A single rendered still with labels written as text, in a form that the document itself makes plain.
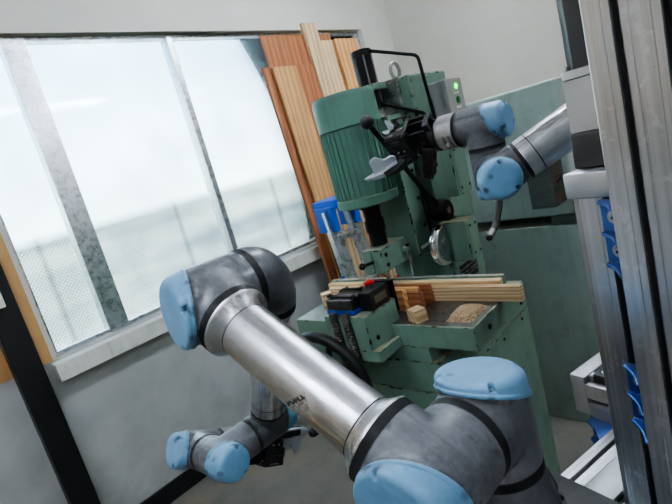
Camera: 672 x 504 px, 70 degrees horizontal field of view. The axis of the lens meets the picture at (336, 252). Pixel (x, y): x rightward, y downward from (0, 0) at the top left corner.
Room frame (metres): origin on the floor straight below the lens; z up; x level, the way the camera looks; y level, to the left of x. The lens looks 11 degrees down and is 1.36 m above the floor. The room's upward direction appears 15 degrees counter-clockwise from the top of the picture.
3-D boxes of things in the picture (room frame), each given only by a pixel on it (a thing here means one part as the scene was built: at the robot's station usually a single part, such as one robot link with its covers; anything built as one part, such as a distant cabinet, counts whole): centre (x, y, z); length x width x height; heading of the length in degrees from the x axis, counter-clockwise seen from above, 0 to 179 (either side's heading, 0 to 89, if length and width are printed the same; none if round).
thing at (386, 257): (1.39, -0.14, 1.03); 0.14 x 0.07 x 0.09; 136
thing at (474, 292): (1.33, -0.18, 0.92); 0.64 x 0.02 x 0.04; 46
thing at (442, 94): (1.51, -0.45, 1.40); 0.10 x 0.06 x 0.16; 136
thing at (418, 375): (1.47, -0.21, 0.76); 0.57 x 0.45 x 0.09; 136
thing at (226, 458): (0.89, 0.32, 0.84); 0.11 x 0.11 x 0.08; 43
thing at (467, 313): (1.12, -0.27, 0.91); 0.10 x 0.07 x 0.02; 136
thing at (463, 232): (1.40, -0.37, 1.02); 0.09 x 0.07 x 0.12; 46
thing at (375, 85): (1.48, -0.23, 1.53); 0.08 x 0.08 x 0.17; 46
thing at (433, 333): (1.28, -0.08, 0.87); 0.61 x 0.30 x 0.06; 46
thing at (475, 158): (0.99, -0.36, 1.24); 0.11 x 0.08 x 0.11; 164
